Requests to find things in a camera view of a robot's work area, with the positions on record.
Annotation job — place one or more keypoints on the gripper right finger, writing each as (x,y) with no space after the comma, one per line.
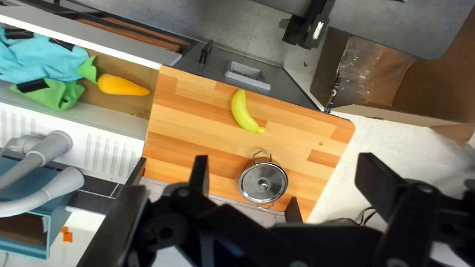
(415,218)

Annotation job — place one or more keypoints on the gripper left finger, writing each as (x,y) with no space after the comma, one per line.
(126,226)

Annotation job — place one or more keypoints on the orange carrot toy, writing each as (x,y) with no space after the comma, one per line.
(118,86)

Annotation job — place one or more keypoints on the yellow banana toy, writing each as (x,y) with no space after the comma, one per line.
(243,111)

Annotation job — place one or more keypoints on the orange tape piece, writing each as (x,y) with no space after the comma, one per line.
(67,236)

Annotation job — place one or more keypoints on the white slatted panel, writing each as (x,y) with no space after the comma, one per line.
(104,148)

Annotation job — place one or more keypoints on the grey plastic pipe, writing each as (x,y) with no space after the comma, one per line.
(52,187)
(44,152)

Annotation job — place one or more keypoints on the teal box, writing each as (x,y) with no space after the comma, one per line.
(37,230)

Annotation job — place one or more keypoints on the cardboard box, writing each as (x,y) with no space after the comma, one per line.
(430,92)

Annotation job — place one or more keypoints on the wooden board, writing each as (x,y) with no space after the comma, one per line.
(207,122)

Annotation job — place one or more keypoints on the small steel pot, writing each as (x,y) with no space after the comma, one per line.
(263,183)

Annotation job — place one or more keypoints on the steel pot lid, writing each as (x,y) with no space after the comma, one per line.
(272,178)

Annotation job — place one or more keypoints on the green cloth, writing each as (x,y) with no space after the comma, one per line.
(55,94)

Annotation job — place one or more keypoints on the clear plastic wrap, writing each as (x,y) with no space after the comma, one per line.
(371,70)

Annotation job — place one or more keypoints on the grey cabinet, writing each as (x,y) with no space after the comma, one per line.
(285,87)

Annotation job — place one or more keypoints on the blue cloth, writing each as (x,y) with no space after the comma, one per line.
(37,59)

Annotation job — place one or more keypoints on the white shelf board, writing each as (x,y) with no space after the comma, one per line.
(92,37)

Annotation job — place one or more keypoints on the camera on mount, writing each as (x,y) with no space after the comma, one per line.
(308,24)

